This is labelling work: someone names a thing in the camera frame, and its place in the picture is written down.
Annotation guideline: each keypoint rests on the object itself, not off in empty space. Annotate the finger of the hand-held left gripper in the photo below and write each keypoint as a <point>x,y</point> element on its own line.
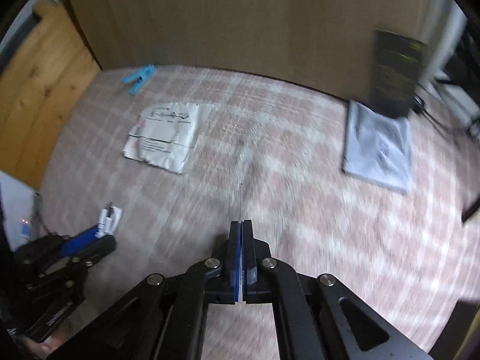
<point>78,242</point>
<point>99,247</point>

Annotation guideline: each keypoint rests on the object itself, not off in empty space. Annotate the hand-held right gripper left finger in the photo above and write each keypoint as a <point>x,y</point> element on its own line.
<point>234,270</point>

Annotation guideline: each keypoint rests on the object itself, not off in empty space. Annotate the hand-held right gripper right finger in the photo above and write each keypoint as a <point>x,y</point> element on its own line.
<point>250,270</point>

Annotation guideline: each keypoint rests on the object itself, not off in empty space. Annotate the white power strip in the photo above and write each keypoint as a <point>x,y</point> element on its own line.
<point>24,228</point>

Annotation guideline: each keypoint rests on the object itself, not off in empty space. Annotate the crumpled white paper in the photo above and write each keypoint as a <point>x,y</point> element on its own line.
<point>165,138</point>

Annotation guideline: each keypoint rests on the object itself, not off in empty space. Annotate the pine wood board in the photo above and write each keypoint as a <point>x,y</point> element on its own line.
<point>41,93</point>

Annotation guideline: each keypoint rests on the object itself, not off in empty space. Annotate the blue clothespin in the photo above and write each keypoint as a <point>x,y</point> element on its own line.
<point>137,80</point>

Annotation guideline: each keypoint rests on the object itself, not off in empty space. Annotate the grey sachet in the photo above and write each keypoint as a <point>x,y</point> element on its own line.
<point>378,150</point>

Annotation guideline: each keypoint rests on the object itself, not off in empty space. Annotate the black leaflet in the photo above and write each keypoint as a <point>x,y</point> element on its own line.
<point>397,71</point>

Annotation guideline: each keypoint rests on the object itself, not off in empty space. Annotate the beige wooden panel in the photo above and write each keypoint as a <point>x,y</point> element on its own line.
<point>243,18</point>

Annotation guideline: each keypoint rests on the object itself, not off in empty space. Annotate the white window frame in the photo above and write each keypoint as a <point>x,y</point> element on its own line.
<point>446,33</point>

